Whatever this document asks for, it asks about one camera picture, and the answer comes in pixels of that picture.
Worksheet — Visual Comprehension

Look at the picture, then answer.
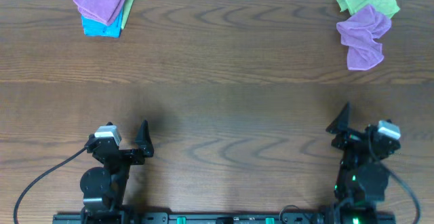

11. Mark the purple microfiber cloth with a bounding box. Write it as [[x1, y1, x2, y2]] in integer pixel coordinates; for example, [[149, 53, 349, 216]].
[[336, 5, 391, 71]]

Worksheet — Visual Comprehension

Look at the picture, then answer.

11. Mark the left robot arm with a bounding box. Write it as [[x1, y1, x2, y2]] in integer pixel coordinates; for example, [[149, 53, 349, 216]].
[[80, 120, 154, 218]]

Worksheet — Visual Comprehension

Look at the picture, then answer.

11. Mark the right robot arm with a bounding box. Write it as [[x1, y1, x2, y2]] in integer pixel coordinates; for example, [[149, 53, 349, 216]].
[[325, 103, 401, 217]]

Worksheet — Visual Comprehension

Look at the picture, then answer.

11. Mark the folded blue cloth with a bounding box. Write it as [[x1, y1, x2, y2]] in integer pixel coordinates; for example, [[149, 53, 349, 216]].
[[81, 10, 123, 38]]

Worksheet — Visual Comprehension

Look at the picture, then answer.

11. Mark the crumpled green cloth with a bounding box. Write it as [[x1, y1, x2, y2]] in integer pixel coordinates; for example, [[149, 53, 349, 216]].
[[336, 0, 400, 18]]

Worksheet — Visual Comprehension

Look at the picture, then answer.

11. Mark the folded green cloth in stack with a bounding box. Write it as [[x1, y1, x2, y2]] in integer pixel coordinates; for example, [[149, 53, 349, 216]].
[[121, 0, 134, 29]]

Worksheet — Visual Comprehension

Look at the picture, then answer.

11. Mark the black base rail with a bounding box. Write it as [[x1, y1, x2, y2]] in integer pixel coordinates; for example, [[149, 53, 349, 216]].
[[52, 212, 397, 224]]

